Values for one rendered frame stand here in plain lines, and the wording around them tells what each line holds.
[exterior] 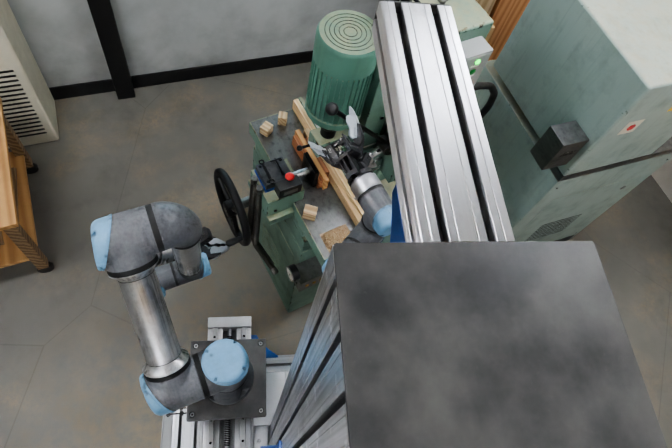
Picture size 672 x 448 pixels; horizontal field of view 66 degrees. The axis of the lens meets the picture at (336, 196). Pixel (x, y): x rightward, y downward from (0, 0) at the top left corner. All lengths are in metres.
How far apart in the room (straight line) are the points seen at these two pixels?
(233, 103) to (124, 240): 2.03
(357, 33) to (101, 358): 1.81
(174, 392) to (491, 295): 1.07
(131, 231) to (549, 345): 0.96
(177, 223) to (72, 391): 1.44
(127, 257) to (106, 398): 1.35
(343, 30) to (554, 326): 1.06
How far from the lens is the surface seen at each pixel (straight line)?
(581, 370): 0.48
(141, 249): 1.25
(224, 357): 1.42
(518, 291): 0.48
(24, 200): 2.77
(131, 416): 2.49
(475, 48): 1.52
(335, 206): 1.77
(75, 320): 2.65
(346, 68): 1.37
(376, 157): 1.72
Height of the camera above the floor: 2.42
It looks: 58 degrees down
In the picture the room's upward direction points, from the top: 17 degrees clockwise
